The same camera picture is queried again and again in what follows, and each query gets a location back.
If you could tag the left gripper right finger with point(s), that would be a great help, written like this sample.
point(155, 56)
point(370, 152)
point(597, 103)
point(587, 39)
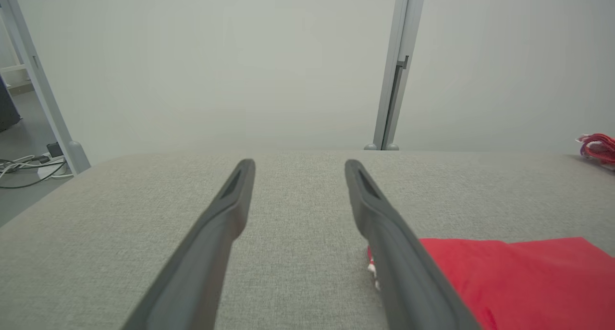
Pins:
point(403, 282)

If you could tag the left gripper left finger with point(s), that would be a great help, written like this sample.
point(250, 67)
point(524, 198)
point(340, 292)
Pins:
point(202, 272)

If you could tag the red shirt white sleeves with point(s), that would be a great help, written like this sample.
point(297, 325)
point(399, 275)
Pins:
point(519, 282)

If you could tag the red shorts white trim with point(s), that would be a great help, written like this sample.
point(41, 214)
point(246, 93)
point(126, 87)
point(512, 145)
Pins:
point(600, 147)

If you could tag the grey partition post two feet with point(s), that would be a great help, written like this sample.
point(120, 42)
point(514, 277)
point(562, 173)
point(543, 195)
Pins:
point(406, 22)

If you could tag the grey partition end post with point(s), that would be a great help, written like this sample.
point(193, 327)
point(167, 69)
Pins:
point(33, 70)

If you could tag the white shelf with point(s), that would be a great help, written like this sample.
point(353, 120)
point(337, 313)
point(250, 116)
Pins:
point(12, 68)

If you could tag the white power strip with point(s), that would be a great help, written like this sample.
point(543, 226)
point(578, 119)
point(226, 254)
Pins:
point(53, 169)

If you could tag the black power adapter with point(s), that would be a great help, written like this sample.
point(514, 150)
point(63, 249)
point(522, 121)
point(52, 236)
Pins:
point(55, 150)

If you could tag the dark grey cabinet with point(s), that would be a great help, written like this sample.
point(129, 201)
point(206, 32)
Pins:
point(7, 111)

